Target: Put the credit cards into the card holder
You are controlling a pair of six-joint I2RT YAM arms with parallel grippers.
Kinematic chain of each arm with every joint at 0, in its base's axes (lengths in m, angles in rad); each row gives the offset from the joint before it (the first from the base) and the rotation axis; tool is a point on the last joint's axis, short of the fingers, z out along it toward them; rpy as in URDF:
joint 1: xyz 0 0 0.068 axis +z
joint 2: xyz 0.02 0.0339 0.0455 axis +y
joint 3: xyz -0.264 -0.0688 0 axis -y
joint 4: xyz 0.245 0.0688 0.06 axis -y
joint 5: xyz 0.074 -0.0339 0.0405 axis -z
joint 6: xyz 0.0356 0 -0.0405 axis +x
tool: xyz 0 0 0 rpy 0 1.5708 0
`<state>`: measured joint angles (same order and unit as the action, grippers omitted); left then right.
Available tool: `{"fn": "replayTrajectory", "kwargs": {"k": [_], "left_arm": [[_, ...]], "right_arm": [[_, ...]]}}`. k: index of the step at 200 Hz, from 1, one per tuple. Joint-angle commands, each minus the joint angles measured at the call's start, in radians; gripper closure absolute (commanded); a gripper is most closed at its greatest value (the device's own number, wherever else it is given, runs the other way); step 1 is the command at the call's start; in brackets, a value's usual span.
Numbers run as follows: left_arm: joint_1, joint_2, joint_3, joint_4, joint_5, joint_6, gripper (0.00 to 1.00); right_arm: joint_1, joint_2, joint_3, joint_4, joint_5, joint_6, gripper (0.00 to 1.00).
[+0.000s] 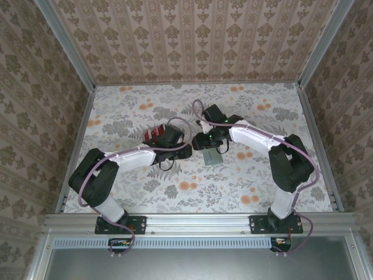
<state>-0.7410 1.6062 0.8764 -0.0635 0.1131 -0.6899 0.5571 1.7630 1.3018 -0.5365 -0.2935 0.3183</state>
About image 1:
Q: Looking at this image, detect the floral table cover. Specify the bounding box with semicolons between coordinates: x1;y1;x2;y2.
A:
62;83;336;215

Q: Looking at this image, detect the left black connector box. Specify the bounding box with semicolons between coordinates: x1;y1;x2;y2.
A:
108;237;134;254

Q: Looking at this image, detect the black connector box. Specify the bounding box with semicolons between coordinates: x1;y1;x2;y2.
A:
108;237;134;254
270;236;293;253

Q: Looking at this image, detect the grey metal panel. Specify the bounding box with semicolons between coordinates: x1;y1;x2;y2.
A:
27;233;362;280

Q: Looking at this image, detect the right black connector box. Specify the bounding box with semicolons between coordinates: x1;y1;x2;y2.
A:
270;236;293;253

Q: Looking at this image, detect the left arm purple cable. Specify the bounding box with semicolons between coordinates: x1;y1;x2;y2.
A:
78;116;192;259

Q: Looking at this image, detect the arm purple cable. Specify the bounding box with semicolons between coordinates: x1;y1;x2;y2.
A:
78;116;192;259
192;99;321;258

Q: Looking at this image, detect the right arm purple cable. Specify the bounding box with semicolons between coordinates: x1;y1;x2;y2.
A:
192;99;321;258

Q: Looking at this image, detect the aluminium table end rail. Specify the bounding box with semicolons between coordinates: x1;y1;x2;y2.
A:
93;81;301;87

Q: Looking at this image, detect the aluminium mounting rail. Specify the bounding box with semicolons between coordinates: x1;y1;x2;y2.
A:
43;212;358;234

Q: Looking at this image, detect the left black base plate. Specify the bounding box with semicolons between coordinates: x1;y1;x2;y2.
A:
94;215;147;235

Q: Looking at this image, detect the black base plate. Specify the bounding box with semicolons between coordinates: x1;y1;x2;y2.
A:
94;215;147;235
249;215;304;235

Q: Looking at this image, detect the left aluminium table side rail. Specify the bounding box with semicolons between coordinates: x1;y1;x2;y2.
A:
55;87;96;214

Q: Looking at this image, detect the aluminium table side rail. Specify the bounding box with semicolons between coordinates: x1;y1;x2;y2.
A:
298;84;344;212
55;87;96;214

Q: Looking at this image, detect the grey slotted cable duct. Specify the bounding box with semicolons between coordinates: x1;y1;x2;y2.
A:
54;236;292;249

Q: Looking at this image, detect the right aluminium table side rail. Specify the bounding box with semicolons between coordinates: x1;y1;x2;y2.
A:
298;84;344;212

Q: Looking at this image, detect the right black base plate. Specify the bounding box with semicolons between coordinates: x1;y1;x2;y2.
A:
249;215;304;235

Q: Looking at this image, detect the right aluminium frame post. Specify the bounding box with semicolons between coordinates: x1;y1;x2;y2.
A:
298;0;355;88

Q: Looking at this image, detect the aluminium frame post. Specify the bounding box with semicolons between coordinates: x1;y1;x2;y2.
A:
34;0;97;92
298;0;355;88

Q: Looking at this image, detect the left aluminium frame post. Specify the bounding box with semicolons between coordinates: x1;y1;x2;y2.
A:
34;0;97;92

